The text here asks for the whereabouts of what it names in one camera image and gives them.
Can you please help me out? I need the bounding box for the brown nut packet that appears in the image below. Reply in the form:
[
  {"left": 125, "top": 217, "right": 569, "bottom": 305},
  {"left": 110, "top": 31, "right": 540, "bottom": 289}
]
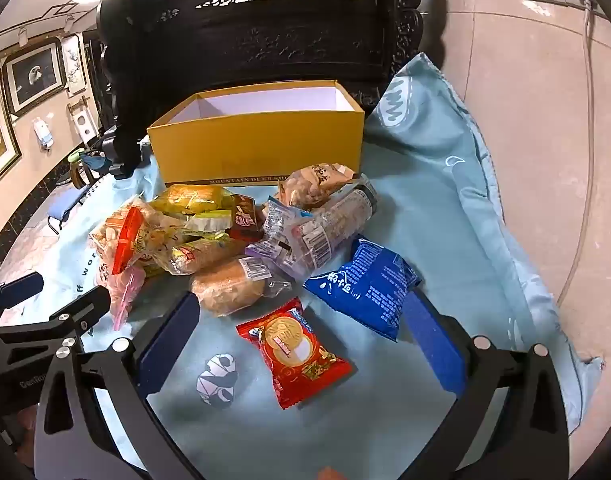
[{"left": 278, "top": 162, "right": 361, "bottom": 209}]

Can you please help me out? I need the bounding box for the white board with hole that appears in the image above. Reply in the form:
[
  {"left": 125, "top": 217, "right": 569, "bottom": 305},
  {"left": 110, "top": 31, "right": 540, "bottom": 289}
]
[{"left": 68, "top": 100, "right": 96, "bottom": 138}]

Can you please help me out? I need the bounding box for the brown chocolate packet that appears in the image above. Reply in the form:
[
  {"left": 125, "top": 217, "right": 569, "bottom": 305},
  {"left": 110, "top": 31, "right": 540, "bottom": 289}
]
[{"left": 228, "top": 194, "right": 264, "bottom": 242}]

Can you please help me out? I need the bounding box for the white power cable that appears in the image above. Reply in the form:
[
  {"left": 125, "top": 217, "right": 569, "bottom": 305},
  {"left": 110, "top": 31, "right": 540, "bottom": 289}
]
[{"left": 578, "top": 0, "right": 601, "bottom": 91}]

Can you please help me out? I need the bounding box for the clear blue edged candy packet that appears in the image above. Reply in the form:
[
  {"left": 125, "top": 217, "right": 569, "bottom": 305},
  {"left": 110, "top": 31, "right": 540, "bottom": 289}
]
[{"left": 262, "top": 196, "right": 311, "bottom": 243}]

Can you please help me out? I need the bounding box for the long bread roll packet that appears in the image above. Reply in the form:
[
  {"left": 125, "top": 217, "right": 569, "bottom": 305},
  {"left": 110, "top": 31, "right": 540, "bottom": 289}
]
[{"left": 168, "top": 237, "right": 251, "bottom": 276}]

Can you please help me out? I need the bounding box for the blue stool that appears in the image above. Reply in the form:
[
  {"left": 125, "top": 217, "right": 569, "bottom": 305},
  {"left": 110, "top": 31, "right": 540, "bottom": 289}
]
[{"left": 48, "top": 180, "right": 93, "bottom": 233}]

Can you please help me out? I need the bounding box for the red round cake packet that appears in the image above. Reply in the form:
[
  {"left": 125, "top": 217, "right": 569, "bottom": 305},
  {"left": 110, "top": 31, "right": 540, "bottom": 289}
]
[{"left": 235, "top": 297, "right": 356, "bottom": 410}]

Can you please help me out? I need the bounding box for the clear purple snack packet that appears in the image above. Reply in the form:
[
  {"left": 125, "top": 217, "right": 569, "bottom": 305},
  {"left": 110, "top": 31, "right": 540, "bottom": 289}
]
[{"left": 245, "top": 237, "right": 311, "bottom": 281}]

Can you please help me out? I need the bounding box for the dark framed picture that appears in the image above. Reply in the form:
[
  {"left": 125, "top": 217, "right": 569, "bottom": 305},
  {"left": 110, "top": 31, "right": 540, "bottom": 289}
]
[{"left": 2, "top": 40, "right": 68, "bottom": 116}]

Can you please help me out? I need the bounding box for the light blue printed blanket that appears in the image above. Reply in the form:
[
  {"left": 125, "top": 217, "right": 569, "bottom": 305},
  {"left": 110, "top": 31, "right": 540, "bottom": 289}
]
[{"left": 0, "top": 52, "right": 606, "bottom": 480}]

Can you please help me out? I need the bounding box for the yellow cardboard box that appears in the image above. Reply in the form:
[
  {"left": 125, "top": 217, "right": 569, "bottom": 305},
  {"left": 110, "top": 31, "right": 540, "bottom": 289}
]
[{"left": 146, "top": 80, "right": 366, "bottom": 188}]

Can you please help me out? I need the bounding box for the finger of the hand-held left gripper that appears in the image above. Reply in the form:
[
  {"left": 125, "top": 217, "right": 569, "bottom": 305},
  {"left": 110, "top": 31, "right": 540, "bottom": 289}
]
[
  {"left": 0, "top": 285, "right": 112, "bottom": 359},
  {"left": 0, "top": 272, "right": 46, "bottom": 326}
]

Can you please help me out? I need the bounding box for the clear snack tube barcode label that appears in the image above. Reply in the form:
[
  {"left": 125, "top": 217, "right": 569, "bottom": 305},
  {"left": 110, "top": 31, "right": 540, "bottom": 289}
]
[{"left": 290, "top": 175, "right": 379, "bottom": 273}]

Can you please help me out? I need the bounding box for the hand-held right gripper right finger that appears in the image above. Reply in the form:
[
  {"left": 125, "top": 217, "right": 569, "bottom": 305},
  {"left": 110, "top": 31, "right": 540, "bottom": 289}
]
[{"left": 403, "top": 287, "right": 572, "bottom": 480}]

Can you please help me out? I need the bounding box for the yellow green cracker packet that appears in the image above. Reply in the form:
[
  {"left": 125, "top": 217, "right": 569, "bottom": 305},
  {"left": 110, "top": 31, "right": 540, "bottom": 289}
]
[{"left": 182, "top": 208, "right": 233, "bottom": 241}]

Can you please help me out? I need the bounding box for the white wall box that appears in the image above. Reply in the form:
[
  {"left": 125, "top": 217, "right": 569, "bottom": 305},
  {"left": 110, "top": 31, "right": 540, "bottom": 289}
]
[{"left": 32, "top": 116, "right": 54, "bottom": 148}]

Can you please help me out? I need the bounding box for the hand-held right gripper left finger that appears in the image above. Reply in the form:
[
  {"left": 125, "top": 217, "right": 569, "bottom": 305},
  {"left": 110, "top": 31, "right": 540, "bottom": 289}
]
[{"left": 32, "top": 290, "right": 202, "bottom": 480}]

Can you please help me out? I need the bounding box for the blue snack packet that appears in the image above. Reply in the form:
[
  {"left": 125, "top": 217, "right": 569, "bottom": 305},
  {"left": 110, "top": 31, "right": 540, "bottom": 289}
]
[{"left": 302, "top": 237, "right": 422, "bottom": 342}]

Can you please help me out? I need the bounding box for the bread in clear wrapper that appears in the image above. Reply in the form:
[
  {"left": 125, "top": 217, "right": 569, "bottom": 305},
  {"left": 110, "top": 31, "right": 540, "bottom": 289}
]
[{"left": 189, "top": 255, "right": 293, "bottom": 317}]

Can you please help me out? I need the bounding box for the small white framed picture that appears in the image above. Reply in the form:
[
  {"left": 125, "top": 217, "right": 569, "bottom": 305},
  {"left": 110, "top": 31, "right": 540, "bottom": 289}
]
[{"left": 60, "top": 34, "right": 88, "bottom": 97}]

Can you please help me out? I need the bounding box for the yellow snack packet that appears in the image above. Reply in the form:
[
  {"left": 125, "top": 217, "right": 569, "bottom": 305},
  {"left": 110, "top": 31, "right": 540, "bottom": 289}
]
[{"left": 150, "top": 184, "right": 234, "bottom": 216}]

